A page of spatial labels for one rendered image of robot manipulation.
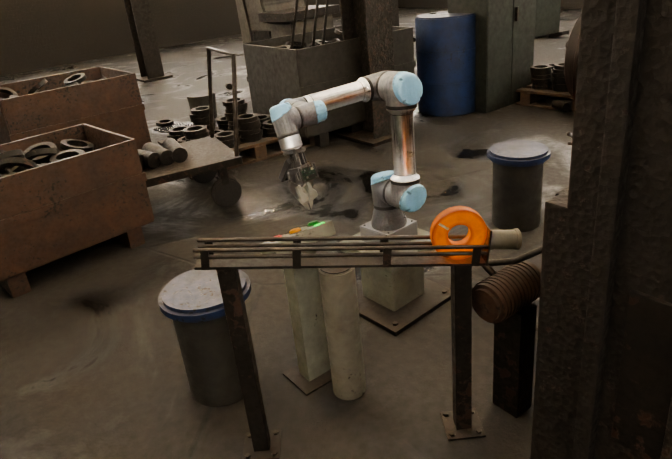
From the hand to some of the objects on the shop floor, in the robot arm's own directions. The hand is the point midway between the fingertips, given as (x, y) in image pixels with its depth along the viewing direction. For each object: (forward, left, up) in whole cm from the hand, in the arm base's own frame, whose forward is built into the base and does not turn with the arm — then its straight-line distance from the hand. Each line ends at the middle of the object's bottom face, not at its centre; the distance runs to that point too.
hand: (307, 206), depth 194 cm
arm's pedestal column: (-19, +48, -66) cm, 83 cm away
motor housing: (+58, +29, -70) cm, 95 cm away
